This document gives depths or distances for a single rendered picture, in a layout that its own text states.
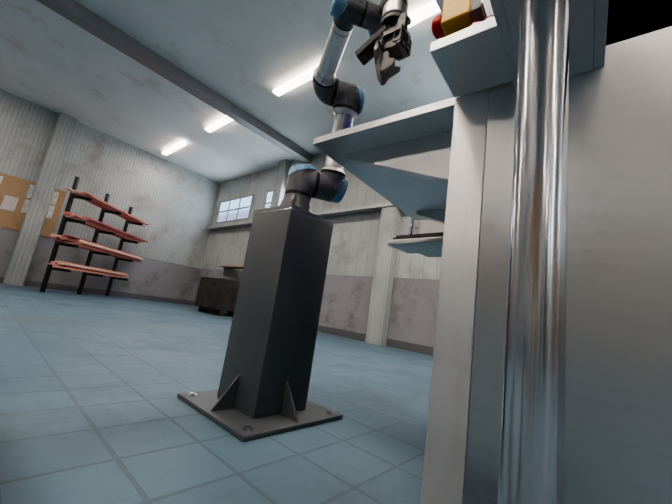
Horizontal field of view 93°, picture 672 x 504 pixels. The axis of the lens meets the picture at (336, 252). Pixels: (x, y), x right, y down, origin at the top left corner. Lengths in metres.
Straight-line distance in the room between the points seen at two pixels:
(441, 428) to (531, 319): 0.32
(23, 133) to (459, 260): 9.65
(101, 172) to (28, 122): 1.54
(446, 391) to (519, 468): 0.26
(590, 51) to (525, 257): 0.40
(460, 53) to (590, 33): 0.17
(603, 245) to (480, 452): 0.35
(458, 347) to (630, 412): 0.21
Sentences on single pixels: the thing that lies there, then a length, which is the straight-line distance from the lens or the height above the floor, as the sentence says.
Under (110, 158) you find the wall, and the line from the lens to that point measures 10.06.
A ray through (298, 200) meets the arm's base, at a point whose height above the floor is 0.84.
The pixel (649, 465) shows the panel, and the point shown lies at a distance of 0.58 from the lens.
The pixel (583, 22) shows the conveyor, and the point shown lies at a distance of 0.64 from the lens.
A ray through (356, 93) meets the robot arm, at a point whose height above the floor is 1.36.
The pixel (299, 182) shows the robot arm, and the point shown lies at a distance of 1.40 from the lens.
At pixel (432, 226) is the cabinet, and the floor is 0.93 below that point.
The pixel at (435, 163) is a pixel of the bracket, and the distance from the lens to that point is 0.81.
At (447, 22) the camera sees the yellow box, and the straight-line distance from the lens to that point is 0.76.
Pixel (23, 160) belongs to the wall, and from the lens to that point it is 9.73.
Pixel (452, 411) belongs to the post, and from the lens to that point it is 0.61.
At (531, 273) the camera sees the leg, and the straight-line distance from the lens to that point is 0.36.
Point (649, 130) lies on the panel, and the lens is 0.65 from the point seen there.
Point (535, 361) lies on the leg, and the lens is 0.35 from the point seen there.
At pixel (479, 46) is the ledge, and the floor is 0.86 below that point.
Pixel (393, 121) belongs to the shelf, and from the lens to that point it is 0.82.
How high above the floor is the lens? 0.41
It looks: 11 degrees up
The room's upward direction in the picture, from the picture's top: 8 degrees clockwise
